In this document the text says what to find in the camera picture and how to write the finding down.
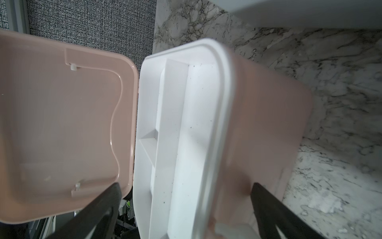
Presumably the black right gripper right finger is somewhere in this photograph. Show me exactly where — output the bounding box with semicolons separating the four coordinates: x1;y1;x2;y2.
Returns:
250;183;324;239

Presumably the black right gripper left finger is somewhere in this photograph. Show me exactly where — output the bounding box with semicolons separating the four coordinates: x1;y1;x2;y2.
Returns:
49;182;122;239

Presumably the pink white medicine box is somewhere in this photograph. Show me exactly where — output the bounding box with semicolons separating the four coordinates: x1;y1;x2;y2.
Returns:
1;30;313;239

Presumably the blue orange medicine box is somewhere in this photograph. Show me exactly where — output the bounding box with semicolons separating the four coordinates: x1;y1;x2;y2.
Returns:
213;0;382;29

